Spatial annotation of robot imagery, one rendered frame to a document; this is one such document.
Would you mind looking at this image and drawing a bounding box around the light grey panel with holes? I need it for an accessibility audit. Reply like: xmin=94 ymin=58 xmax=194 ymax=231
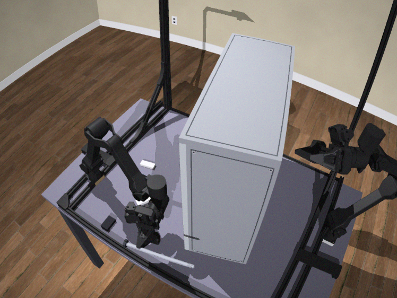
xmin=179 ymin=143 xmax=189 ymax=250

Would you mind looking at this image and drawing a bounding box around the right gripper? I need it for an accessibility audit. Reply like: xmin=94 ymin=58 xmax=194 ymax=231
xmin=133 ymin=203 xmax=165 ymax=248

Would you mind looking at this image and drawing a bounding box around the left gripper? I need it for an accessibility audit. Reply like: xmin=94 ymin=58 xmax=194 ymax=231
xmin=295 ymin=140 xmax=357 ymax=174

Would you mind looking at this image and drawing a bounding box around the light grey metal rod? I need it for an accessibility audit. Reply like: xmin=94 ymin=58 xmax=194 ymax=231
xmin=123 ymin=239 xmax=194 ymax=268

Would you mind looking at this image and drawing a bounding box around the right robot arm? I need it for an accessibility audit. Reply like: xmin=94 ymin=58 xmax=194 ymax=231
xmin=79 ymin=117 xmax=169 ymax=224

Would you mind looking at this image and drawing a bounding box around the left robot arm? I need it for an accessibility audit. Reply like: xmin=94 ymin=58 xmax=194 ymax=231
xmin=321 ymin=123 xmax=397 ymax=244

